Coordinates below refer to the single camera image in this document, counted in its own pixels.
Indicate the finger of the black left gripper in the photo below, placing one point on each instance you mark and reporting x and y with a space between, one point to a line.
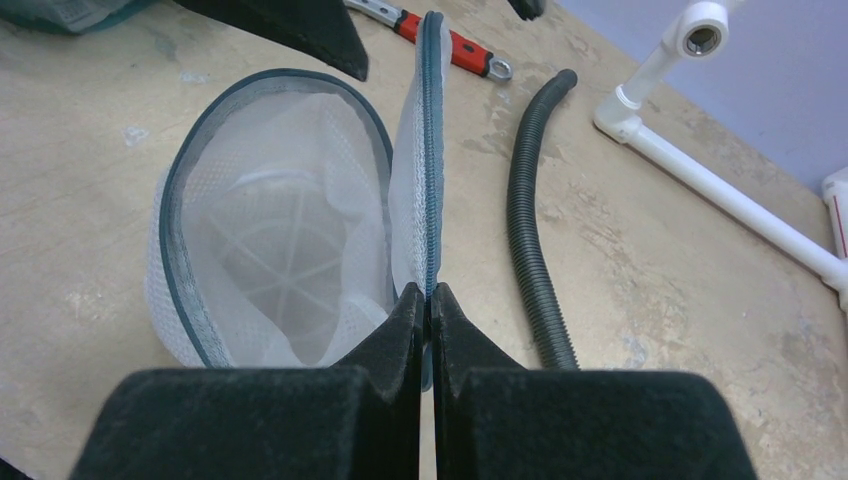
323 30

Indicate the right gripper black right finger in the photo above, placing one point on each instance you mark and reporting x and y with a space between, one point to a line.
498 420

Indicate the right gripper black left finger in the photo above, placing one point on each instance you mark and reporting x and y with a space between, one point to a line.
356 419

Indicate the white mesh laundry bag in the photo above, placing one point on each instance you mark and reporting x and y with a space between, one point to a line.
290 219

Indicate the teal plastic bin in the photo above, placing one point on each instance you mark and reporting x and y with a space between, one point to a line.
69 17

